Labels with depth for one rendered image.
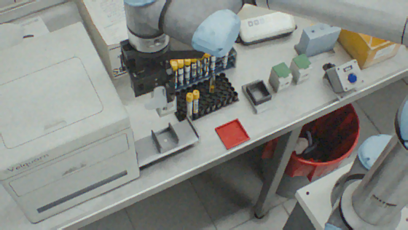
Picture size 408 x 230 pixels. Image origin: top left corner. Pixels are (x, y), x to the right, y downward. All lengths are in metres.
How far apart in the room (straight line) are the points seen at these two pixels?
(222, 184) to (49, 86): 1.29
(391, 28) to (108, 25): 0.88
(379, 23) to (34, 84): 0.67
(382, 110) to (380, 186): 1.72
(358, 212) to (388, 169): 0.16
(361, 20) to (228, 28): 0.20
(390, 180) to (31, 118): 0.66
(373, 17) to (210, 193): 1.53
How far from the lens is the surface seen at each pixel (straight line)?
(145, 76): 0.96
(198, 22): 0.78
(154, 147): 1.27
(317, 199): 1.26
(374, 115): 2.54
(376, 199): 0.90
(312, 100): 1.42
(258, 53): 1.49
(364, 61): 1.50
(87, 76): 1.07
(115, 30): 1.45
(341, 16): 0.81
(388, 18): 0.79
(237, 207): 2.19
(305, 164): 1.83
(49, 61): 1.11
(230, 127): 1.34
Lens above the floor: 2.04
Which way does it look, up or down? 59 degrees down
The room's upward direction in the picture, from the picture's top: 5 degrees clockwise
